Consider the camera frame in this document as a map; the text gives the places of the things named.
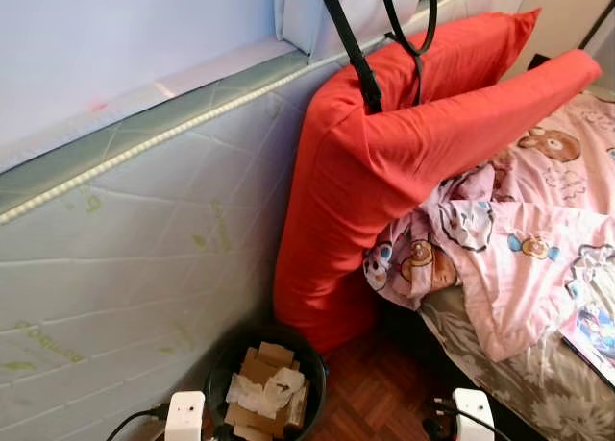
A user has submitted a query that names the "black strap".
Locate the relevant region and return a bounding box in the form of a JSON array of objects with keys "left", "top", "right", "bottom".
[{"left": 314, "top": 0, "right": 383, "bottom": 115}]

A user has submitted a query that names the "pink cartoon print blanket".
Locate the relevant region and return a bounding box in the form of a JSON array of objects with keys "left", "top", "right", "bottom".
[{"left": 363, "top": 86, "right": 615, "bottom": 363}]

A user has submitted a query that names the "white quilted upright mattress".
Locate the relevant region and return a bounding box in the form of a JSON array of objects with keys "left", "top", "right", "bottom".
[{"left": 0, "top": 0, "right": 501, "bottom": 441}]

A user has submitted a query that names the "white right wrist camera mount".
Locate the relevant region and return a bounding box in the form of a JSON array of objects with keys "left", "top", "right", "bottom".
[{"left": 452, "top": 388, "right": 496, "bottom": 441}]

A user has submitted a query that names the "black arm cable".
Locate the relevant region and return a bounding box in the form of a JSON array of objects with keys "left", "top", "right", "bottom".
[
  {"left": 430, "top": 396, "right": 510, "bottom": 441},
  {"left": 104, "top": 403, "right": 172, "bottom": 441}
]

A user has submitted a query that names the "crumpled white tissue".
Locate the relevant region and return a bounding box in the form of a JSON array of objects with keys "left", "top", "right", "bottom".
[{"left": 226, "top": 367, "right": 307, "bottom": 418}]

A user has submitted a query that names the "long red pillow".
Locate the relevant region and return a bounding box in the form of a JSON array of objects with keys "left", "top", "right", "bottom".
[{"left": 272, "top": 9, "right": 603, "bottom": 355}]

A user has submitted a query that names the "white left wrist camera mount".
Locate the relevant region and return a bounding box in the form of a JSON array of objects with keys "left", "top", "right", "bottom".
[{"left": 165, "top": 391, "right": 207, "bottom": 441}]

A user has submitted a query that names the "brown cardboard piece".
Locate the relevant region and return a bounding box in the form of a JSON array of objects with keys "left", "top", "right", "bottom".
[{"left": 223, "top": 341, "right": 310, "bottom": 440}]

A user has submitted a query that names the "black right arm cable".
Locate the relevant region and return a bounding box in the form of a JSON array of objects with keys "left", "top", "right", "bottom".
[{"left": 430, "top": 396, "right": 510, "bottom": 441}]

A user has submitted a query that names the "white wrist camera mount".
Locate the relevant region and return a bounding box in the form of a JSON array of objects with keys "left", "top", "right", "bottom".
[
  {"left": 165, "top": 391, "right": 207, "bottom": 441},
  {"left": 452, "top": 388, "right": 496, "bottom": 441}
]

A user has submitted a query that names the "black waste bin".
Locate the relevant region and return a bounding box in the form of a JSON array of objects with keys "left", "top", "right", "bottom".
[{"left": 204, "top": 324, "right": 328, "bottom": 441}]

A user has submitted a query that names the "pink-edged comic book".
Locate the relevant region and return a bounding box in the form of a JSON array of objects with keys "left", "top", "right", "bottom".
[{"left": 559, "top": 302, "right": 615, "bottom": 386}]

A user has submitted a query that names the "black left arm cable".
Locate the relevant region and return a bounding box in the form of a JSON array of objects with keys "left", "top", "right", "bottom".
[{"left": 104, "top": 403, "right": 172, "bottom": 441}]

